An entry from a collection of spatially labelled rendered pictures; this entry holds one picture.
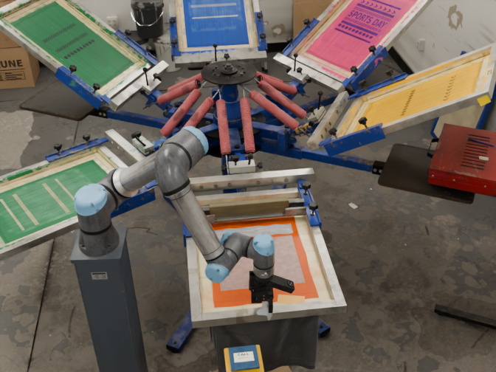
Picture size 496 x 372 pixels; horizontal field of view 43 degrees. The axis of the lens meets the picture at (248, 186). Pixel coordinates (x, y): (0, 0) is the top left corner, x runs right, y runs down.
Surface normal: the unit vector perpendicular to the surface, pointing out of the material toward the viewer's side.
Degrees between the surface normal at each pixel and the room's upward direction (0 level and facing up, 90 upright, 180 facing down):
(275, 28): 90
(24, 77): 90
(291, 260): 0
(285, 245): 0
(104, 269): 90
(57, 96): 0
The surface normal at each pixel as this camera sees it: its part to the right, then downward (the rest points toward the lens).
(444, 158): -0.02, -0.82
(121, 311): 0.03, 0.57
